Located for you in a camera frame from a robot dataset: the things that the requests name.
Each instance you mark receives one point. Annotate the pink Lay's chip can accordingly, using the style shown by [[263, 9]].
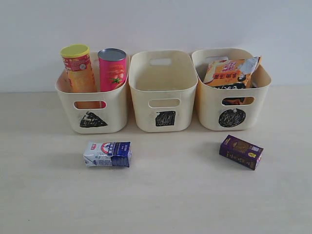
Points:
[[112, 68]]

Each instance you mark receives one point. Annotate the orange noodle bag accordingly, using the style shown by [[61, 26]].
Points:
[[229, 74]]

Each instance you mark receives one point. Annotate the yellow Lay's chip can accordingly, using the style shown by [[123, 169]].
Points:
[[78, 66]]

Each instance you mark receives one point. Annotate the cream bin square mark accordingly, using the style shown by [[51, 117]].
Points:
[[163, 85]]

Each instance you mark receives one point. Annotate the cream bin triangle mark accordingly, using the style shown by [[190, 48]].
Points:
[[94, 113]]

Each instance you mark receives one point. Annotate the blue white milk carton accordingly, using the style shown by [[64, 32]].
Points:
[[108, 154]]

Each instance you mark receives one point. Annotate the cream bin circle mark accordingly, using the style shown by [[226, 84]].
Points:
[[228, 109]]

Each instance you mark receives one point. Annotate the purple carton box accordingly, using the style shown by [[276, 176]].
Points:
[[240, 151]]

